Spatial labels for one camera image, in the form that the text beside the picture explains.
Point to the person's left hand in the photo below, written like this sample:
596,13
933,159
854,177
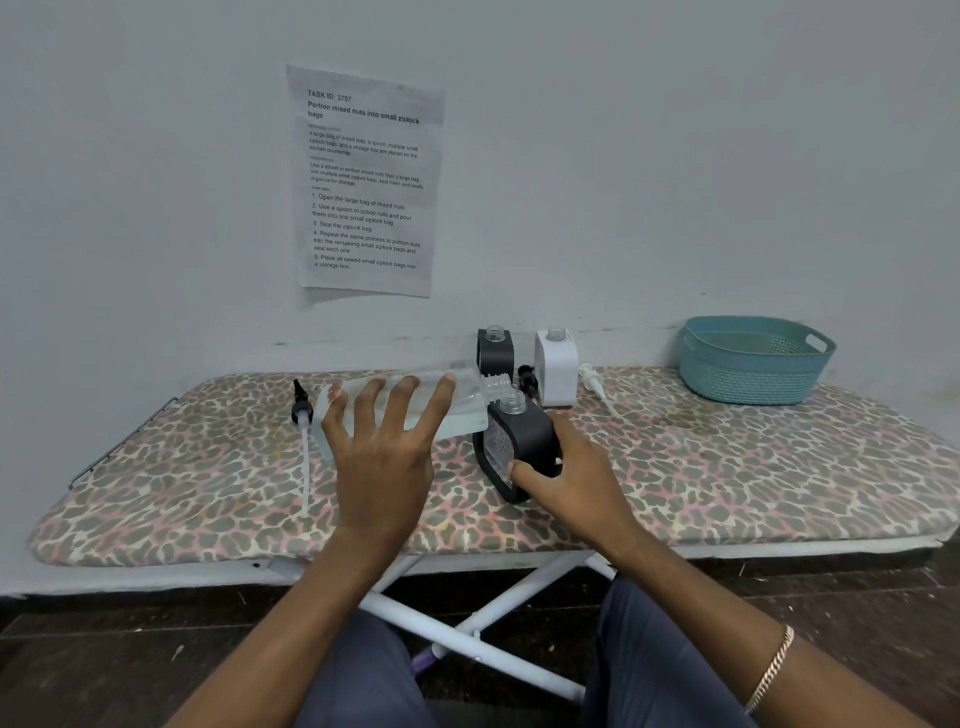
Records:
382,472

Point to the person's right hand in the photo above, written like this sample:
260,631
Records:
585,495

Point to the person's right thumb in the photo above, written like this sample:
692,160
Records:
529,474

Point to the person's left middle finger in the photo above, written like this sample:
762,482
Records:
401,409

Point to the person's left little finger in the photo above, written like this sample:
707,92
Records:
336,424

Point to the black dispenser bottle clear label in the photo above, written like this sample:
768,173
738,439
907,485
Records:
526,436

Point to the large clear plastic bottle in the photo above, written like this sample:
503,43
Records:
469,409

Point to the person's left forearm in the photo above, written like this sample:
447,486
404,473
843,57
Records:
300,622

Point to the person's right forearm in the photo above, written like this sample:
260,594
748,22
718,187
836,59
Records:
720,630

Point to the black pump with long tube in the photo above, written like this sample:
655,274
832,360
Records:
301,420

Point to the black pump head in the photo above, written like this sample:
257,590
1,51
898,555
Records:
529,379

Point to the white dispenser bottle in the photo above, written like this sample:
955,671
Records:
555,367

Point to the white pump with tube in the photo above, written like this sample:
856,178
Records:
596,382

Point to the white ironing board legs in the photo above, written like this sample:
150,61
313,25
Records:
480,611

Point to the purple plastic piece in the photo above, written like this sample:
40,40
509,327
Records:
424,658

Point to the leopard print ironing board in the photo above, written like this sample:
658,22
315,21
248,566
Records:
750,472

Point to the dark grey trousers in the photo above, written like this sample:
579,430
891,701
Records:
652,660

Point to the printed paper sheet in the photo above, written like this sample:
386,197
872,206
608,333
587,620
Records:
367,180

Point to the teal plastic basket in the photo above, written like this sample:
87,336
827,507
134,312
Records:
750,371

